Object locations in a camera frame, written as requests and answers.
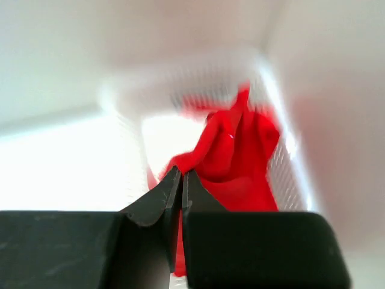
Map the red t shirt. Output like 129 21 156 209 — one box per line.
147 79 281 278

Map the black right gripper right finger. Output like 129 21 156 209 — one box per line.
182 171 351 288

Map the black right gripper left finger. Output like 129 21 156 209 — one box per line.
1 168 182 288

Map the white plastic basket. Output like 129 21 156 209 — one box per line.
100 48 316 212

